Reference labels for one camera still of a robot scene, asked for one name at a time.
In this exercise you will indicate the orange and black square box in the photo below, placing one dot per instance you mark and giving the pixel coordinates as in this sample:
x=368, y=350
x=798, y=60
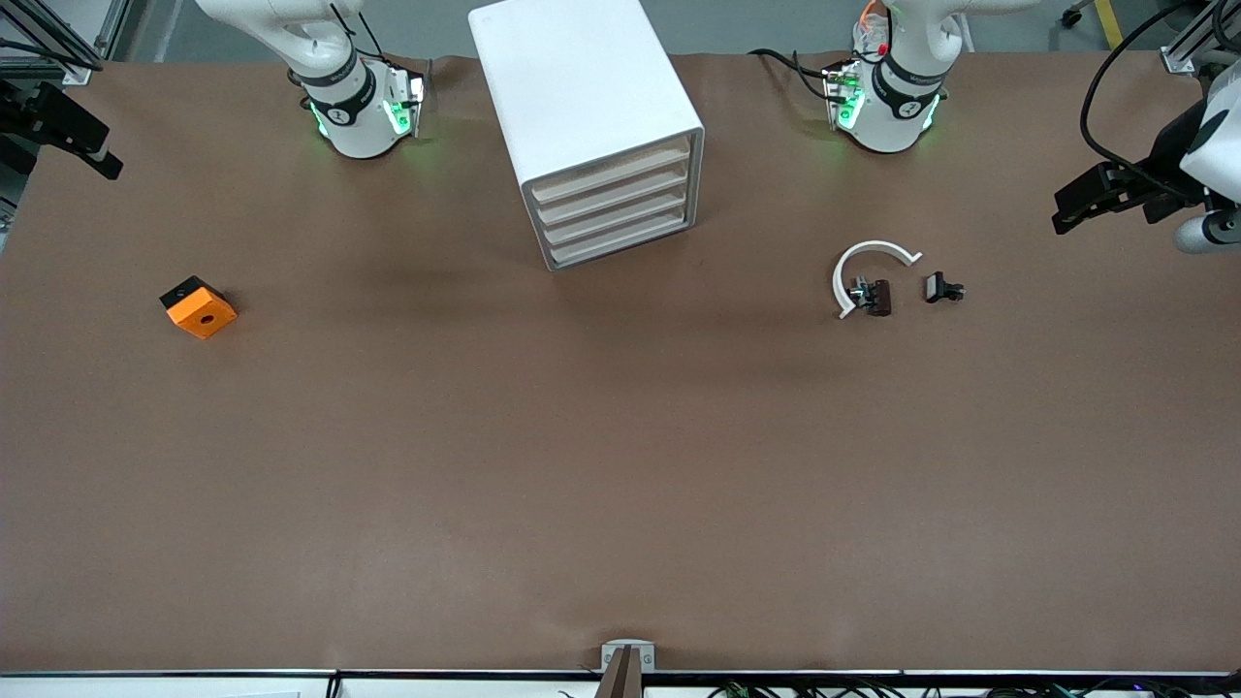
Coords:
x=204, y=315

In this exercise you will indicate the white table edge frame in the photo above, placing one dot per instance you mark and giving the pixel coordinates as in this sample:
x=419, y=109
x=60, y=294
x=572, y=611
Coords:
x=145, y=686

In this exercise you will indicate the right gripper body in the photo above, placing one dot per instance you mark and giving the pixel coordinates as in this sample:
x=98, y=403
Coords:
x=34, y=113

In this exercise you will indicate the brown bar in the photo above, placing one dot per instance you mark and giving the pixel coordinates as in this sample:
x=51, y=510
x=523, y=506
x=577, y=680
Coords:
x=620, y=679

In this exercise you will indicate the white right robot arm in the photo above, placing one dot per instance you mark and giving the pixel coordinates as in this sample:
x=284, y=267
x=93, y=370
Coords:
x=354, y=116

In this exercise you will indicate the white cabinet drawer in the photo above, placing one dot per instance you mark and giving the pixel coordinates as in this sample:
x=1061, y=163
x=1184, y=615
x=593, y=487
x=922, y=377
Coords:
x=611, y=172
x=611, y=194
x=611, y=240
x=611, y=218

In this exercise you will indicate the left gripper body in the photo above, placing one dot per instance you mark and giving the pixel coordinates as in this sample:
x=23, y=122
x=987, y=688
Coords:
x=1166, y=158

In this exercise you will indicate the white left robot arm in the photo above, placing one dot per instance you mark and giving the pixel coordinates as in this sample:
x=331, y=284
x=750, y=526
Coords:
x=897, y=111

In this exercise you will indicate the brown paper table cover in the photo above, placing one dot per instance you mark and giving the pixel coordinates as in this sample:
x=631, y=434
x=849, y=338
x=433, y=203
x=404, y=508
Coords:
x=620, y=485

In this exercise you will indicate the small black clip component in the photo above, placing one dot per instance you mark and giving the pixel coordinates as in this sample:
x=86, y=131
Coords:
x=936, y=287

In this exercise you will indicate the dark brown small component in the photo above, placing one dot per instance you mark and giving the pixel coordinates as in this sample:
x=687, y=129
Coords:
x=879, y=298

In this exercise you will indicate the white drawer cabinet housing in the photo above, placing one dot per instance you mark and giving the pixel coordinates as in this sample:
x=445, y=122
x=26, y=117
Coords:
x=582, y=87

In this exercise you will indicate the grey metal bracket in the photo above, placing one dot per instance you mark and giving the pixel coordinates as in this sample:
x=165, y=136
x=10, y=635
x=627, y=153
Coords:
x=628, y=644

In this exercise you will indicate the grey stand leg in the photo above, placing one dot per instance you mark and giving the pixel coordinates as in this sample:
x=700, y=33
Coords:
x=1071, y=15

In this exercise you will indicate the aluminium frame profile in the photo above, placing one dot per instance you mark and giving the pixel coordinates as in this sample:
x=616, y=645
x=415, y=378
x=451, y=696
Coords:
x=1185, y=53
x=78, y=56

